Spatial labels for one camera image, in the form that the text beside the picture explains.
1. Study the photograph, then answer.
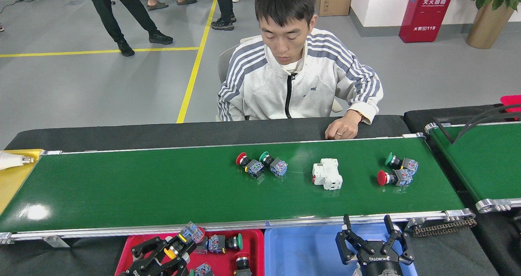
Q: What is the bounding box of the red plastic tray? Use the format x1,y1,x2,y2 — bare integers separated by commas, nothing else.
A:
115,229,265,276

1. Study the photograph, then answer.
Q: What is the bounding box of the red fire extinguisher box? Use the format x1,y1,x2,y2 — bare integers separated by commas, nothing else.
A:
399,0,457,43

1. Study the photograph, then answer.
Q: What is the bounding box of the grey chair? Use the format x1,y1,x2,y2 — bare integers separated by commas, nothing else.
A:
216,35,343,122

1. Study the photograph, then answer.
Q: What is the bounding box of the red plastic bin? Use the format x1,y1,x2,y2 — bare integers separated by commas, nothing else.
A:
500,95,521,120

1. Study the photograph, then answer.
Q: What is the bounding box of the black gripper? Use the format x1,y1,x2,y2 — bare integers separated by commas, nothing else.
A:
120,236,198,276
335,214,416,276

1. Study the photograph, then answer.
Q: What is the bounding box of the black cable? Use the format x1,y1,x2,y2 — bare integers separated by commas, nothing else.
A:
466,103,521,128
453,107,521,144

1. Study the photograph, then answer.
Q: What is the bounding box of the black drive chain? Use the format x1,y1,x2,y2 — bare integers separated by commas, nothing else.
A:
412,217,477,237

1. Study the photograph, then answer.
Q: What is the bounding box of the gold plant pot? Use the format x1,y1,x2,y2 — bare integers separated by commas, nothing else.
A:
466,1,515,49

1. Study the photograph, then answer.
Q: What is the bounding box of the yellow plastic bin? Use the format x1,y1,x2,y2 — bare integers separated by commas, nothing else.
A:
0,149,43,215

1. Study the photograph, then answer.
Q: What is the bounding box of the black guide bar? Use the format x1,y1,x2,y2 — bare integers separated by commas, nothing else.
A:
433,118,456,144

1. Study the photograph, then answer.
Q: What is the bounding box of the white light bulb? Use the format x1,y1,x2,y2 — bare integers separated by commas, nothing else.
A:
0,151,34,171

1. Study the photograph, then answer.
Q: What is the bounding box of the blue plastic tray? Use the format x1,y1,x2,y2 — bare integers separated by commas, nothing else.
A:
264,223,419,276

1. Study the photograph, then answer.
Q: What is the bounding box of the green conveyor belt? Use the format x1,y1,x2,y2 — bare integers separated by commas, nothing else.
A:
0,133,477,248
425,121,521,213

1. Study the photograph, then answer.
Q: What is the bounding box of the yellow push button switch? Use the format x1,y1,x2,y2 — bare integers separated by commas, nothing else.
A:
164,223,205,260

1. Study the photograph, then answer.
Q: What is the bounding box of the person's left hand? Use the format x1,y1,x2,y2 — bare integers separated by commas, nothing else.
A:
325,112,362,140

